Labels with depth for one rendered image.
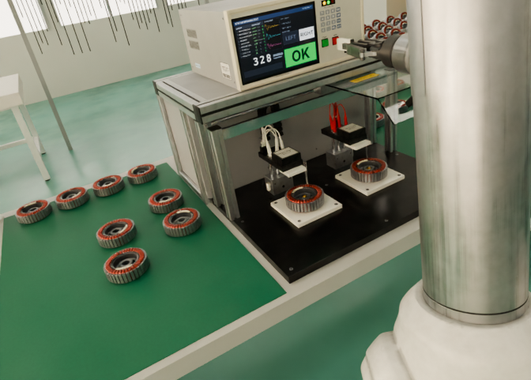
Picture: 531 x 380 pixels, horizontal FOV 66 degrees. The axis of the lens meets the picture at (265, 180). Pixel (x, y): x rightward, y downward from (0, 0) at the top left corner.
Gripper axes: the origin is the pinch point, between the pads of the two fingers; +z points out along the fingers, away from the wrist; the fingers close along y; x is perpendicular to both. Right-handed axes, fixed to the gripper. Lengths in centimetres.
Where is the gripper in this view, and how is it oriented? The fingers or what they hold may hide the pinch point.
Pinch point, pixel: (346, 44)
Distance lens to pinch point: 117.6
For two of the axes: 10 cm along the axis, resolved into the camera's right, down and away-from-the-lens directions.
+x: -1.4, -8.7, -4.7
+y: 8.6, -3.4, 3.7
